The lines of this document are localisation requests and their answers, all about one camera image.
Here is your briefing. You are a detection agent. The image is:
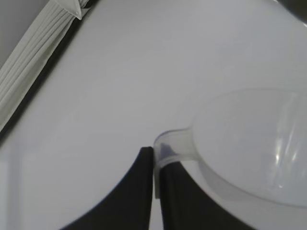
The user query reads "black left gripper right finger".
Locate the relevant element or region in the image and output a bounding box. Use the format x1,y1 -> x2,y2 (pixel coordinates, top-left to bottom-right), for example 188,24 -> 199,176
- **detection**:
160,160 -> 255,230

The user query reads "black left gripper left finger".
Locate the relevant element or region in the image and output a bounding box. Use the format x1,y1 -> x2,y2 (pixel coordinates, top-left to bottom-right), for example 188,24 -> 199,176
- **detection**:
57,146 -> 154,230

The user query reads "clear plastic measuring cup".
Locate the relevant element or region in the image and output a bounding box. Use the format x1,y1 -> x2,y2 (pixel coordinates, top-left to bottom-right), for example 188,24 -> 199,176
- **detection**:
152,87 -> 307,208

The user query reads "white pleated curtain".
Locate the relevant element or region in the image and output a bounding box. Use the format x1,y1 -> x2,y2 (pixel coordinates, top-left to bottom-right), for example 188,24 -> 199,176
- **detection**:
0,0 -> 81,127

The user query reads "translucent triangular corner piece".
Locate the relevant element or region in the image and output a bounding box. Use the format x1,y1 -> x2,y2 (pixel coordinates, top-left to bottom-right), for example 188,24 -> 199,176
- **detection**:
53,0 -> 83,20

